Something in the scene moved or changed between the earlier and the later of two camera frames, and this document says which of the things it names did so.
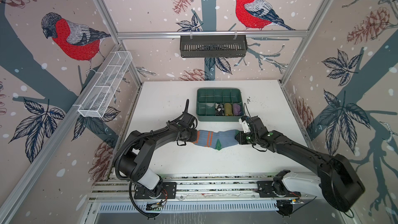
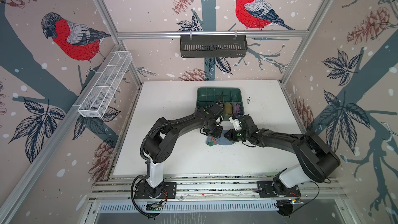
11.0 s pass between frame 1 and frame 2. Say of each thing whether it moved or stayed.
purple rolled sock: stayed
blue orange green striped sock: moved
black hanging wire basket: stayed
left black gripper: moved
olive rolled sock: stayed
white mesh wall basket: stayed
